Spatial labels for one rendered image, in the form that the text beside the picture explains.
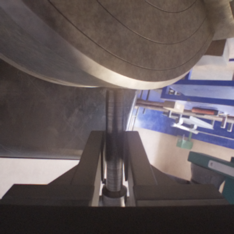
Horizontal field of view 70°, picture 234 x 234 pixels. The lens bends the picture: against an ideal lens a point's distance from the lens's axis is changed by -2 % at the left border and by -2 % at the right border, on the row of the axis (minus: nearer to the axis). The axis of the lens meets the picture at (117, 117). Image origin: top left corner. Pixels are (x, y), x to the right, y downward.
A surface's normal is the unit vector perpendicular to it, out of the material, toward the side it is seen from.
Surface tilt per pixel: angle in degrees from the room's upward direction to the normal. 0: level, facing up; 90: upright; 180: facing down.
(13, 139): 90
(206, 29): 90
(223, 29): 11
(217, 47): 90
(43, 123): 90
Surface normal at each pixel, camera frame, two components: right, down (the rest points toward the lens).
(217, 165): -0.80, -0.21
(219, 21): -0.38, 0.91
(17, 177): 0.66, 0.17
